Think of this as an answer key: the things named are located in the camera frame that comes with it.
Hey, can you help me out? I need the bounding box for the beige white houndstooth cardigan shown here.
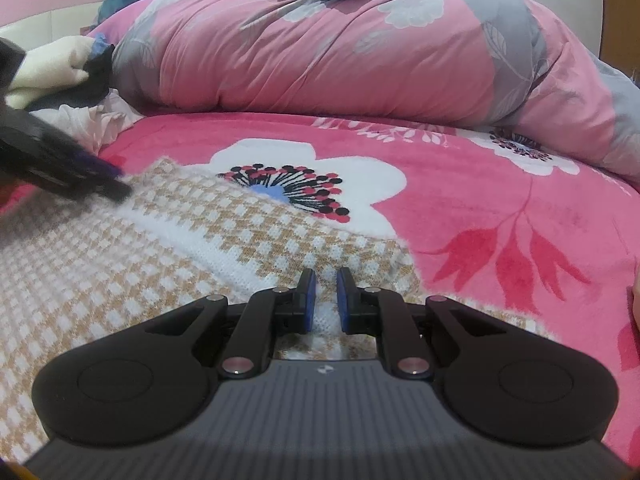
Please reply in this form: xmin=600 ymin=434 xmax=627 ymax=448
xmin=0 ymin=156 xmax=551 ymax=463

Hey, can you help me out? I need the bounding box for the white shirt under blanket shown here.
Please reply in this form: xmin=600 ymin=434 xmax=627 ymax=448
xmin=32 ymin=89 xmax=144 ymax=154

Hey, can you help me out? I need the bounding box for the white fleece blanket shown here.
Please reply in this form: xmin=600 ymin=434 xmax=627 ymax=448
xmin=6 ymin=36 xmax=94 ymax=110

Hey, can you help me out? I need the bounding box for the pink bed headboard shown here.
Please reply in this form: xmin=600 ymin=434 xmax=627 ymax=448
xmin=1 ymin=0 xmax=103 ymax=50

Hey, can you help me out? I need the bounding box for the pink floral bed sheet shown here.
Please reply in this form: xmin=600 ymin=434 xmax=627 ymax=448
xmin=102 ymin=114 xmax=639 ymax=463

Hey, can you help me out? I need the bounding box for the pink grey floral duvet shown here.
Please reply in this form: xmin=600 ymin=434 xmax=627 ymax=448
xmin=103 ymin=0 xmax=639 ymax=183

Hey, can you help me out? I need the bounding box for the brown wooden door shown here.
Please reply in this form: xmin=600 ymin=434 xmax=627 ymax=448
xmin=600 ymin=0 xmax=640 ymax=82

